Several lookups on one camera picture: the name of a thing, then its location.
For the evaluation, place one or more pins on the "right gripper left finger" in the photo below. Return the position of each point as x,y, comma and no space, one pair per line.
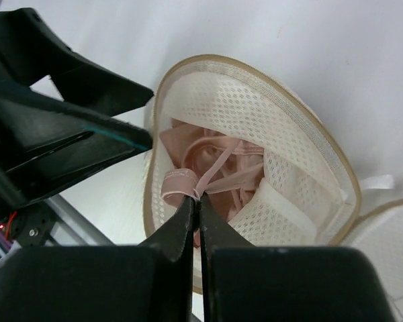
148,282

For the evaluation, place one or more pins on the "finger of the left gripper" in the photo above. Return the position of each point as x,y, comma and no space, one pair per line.
30,51
47,145

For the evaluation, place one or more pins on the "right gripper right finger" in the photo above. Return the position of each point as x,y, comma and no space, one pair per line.
242,282

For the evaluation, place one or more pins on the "pink satin bra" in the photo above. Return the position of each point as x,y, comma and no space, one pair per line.
228,169

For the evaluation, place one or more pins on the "round mesh laundry bag glasses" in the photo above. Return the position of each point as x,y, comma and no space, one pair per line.
271,169

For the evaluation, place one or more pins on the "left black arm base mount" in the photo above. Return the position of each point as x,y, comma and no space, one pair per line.
30,226

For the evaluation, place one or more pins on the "aluminium rail front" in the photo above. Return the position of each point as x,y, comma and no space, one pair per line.
71,228

